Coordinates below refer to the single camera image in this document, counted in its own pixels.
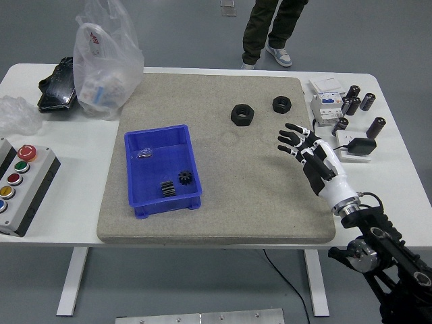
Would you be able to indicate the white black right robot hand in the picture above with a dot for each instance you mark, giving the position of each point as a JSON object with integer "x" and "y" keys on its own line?
{"x": 332, "y": 187}

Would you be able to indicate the small black toothed gear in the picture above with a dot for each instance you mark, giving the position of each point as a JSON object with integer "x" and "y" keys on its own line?
{"x": 185, "y": 177}

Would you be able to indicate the large black toothed gear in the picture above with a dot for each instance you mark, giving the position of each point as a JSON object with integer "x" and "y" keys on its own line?
{"x": 167, "y": 189}

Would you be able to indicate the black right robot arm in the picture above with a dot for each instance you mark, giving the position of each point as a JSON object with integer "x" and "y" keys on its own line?
{"x": 388, "y": 243}

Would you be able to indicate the small black hex nut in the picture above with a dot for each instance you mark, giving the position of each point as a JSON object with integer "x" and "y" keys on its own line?
{"x": 281, "y": 104}

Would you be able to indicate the large black hex nut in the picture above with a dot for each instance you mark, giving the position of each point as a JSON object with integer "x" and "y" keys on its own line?
{"x": 242, "y": 114}

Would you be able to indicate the grey push-button control box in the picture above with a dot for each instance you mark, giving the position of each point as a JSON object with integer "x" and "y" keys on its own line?
{"x": 30, "y": 189}

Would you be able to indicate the white power socket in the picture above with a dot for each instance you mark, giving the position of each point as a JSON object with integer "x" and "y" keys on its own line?
{"x": 344, "y": 137}

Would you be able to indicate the black cylindrical capacitor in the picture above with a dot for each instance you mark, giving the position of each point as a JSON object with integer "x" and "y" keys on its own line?
{"x": 353, "y": 92}
{"x": 375, "y": 127}
{"x": 340, "y": 126}
{"x": 367, "y": 101}
{"x": 346, "y": 105}
{"x": 354, "y": 107}

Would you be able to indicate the white circuit breaker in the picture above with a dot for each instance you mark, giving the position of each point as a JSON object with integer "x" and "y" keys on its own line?
{"x": 324, "y": 109}

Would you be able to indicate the grey-brown table mat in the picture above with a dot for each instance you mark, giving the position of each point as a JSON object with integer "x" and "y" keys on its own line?
{"x": 236, "y": 202}

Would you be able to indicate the white table leg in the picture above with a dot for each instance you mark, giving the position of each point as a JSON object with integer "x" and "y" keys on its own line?
{"x": 72, "y": 280}
{"x": 317, "y": 283}

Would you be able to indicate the person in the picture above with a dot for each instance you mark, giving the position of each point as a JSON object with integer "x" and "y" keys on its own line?
{"x": 260, "y": 30}

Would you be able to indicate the blue plastic bin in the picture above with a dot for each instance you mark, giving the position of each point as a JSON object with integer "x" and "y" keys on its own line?
{"x": 152, "y": 175}

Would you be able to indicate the silver metal plate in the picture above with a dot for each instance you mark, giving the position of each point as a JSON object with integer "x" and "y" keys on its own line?
{"x": 202, "y": 318}

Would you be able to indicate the small clear screw bag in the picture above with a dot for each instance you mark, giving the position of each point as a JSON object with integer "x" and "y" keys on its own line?
{"x": 145, "y": 154}

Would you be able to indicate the clear plastic floor piece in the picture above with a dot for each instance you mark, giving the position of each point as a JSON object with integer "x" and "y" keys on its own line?
{"x": 228, "y": 10}

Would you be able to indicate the large translucent plastic bag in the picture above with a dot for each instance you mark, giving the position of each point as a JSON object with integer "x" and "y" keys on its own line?
{"x": 101, "y": 67}

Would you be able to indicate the black glossy plastic tray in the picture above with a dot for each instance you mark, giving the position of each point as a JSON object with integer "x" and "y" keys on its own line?
{"x": 57, "y": 91}

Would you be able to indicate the crumpled clear plastic wrap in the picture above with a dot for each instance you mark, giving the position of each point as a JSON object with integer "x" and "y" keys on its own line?
{"x": 17, "y": 114}

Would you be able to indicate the white wall switch box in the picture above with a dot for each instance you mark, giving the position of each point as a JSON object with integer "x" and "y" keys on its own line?
{"x": 325, "y": 84}

